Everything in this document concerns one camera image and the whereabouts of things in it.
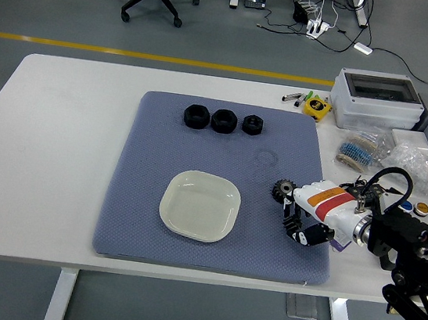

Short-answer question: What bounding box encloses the small black nut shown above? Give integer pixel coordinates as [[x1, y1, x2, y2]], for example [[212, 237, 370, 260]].
[[239, 113, 266, 137]]

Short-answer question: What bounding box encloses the white power adapter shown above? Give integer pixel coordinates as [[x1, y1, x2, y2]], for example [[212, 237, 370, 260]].
[[351, 40, 375, 57]]

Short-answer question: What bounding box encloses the black floor cable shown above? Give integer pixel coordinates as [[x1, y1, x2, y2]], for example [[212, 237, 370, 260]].
[[365, 45, 428, 98]]

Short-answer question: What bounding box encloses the grey electrical enclosure box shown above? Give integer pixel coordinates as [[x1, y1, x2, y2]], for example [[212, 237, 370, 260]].
[[324, 65, 428, 139]]

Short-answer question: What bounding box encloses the large black gear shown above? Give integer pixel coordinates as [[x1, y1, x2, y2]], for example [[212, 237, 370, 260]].
[[269, 177, 299, 207]]

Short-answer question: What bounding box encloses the clear bag of small parts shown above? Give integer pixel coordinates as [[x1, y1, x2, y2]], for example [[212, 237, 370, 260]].
[[377, 137, 428, 199]]

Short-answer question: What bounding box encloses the yellow tape measure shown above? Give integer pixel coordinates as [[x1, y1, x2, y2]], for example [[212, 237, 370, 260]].
[[301, 95, 333, 123]]

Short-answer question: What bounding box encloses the large black nut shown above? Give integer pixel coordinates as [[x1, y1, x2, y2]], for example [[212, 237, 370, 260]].
[[209, 106, 239, 136], [182, 102, 210, 131]]

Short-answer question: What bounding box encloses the white flat box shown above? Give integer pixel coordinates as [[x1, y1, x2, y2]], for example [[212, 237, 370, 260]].
[[387, 127, 428, 154]]

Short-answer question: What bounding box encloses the white power strip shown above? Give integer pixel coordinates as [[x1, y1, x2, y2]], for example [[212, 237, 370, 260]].
[[304, 17, 333, 42]]

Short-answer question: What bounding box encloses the black power adapter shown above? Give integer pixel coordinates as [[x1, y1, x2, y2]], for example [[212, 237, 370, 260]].
[[291, 0, 313, 24]]

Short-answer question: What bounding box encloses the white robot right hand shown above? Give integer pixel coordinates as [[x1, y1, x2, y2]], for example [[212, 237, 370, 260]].
[[276, 175, 374, 256]]

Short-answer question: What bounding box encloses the blue-grey quilted mat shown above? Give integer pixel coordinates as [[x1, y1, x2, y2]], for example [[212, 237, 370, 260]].
[[89, 84, 351, 289]]

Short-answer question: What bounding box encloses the clear bag of resistors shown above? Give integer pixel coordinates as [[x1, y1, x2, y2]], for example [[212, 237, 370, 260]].
[[333, 123, 397, 177]]

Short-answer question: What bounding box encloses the white square plate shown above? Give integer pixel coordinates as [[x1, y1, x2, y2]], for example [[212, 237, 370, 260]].
[[154, 165, 245, 247]]

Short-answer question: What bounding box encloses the grey floor plate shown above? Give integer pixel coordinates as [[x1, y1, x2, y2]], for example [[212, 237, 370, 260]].
[[282, 292, 322, 320]]

